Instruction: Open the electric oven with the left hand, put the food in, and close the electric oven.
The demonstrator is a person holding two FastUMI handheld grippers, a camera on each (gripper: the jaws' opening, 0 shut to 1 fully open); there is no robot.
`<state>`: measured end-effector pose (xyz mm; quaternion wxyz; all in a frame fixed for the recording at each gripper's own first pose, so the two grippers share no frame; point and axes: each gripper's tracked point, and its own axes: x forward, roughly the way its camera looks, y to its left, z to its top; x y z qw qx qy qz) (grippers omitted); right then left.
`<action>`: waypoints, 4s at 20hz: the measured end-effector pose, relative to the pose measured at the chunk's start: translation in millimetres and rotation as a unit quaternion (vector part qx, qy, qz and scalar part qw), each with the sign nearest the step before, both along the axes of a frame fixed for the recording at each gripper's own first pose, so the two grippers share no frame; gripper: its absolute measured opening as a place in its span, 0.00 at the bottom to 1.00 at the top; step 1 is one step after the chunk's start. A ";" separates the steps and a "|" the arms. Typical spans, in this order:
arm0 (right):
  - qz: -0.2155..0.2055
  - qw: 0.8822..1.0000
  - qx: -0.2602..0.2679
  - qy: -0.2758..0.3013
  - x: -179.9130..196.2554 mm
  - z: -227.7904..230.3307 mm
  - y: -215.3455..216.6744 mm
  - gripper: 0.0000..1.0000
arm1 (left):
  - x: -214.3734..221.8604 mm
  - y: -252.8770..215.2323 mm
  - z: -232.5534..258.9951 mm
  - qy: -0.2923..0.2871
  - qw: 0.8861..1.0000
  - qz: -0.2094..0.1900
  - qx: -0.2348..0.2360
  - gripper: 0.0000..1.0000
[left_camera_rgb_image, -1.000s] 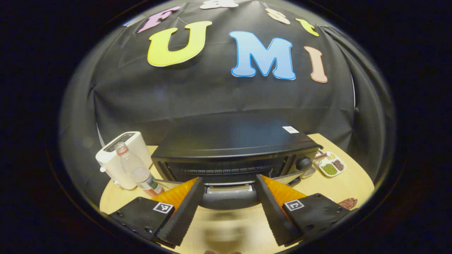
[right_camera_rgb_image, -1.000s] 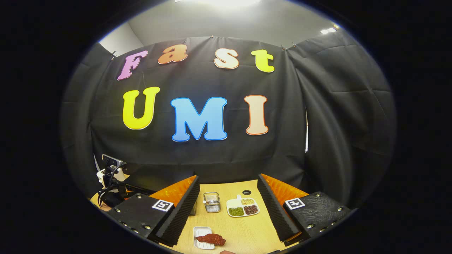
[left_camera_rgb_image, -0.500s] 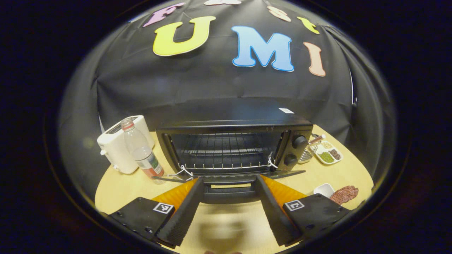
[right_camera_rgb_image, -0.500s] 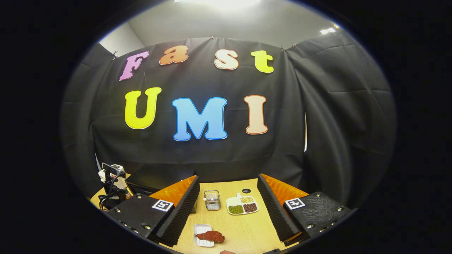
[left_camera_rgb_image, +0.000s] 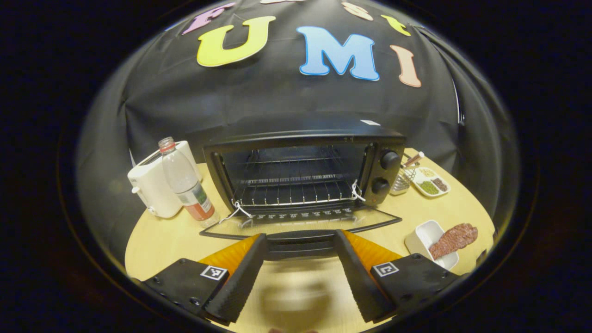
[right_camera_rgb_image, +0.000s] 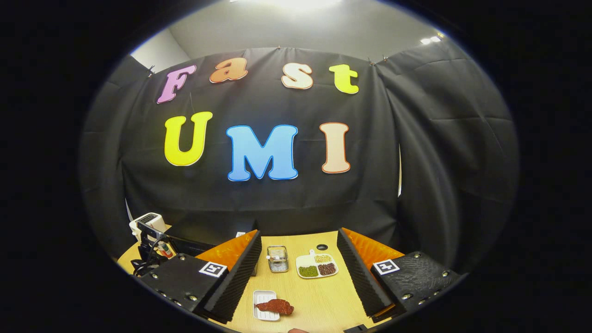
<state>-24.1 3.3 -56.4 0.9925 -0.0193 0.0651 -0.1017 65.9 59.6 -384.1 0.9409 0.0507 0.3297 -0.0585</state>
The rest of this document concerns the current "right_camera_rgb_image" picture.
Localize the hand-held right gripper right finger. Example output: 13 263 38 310
337 228 463 323

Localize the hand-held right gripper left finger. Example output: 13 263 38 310
138 229 263 324

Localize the black electric oven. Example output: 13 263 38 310
169 216 260 277

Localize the red-brown grilled meat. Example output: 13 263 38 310
255 299 295 316

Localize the white ribbed tray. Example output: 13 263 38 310
253 290 281 321

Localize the white toaster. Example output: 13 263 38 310
129 213 166 243

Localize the white divided plate with beans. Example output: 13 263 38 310
296 250 339 279

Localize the black backdrop cloth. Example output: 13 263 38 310
79 44 518 273

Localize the small wire mesh basket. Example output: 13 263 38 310
267 245 289 273

